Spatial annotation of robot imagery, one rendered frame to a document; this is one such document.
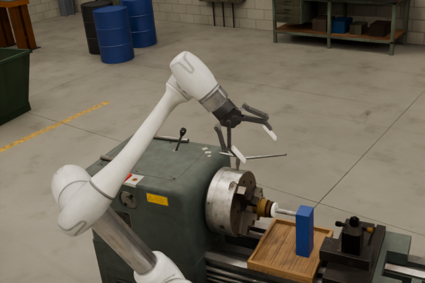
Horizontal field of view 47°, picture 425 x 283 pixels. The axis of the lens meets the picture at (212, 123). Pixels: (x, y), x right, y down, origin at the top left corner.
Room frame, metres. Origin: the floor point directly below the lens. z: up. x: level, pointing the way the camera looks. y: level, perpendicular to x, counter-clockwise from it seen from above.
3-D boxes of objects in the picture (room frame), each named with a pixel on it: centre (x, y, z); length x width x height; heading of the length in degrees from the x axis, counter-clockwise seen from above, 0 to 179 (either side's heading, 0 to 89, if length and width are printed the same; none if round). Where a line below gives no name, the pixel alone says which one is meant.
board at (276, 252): (1.84, -0.31, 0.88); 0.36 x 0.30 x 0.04; 151
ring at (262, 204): (1.90, -0.20, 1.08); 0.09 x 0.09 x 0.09; 61
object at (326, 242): (1.64, -0.51, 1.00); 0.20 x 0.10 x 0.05; 61
